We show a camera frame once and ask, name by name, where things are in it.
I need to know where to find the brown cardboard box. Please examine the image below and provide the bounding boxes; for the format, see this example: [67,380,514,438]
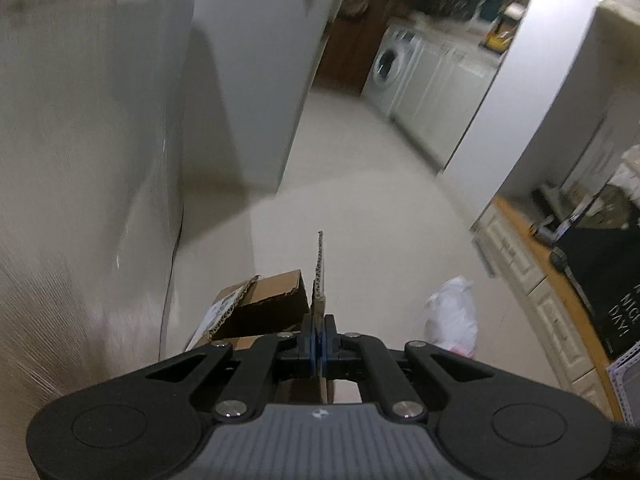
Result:
[188,257,333,418]

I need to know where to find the white red plastic bag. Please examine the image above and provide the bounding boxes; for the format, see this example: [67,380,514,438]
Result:
[424,276,478,358]

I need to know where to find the white drawer cabinet wooden top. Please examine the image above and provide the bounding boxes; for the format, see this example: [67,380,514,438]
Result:
[474,196,623,422]

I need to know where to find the white kitchen cabinets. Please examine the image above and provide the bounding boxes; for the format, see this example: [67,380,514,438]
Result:
[392,40,500,167]

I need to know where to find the white washing machine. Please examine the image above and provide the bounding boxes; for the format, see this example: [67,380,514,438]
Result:
[361,24,423,118]

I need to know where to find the black floor cable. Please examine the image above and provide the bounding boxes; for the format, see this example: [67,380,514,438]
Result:
[158,206,186,361]

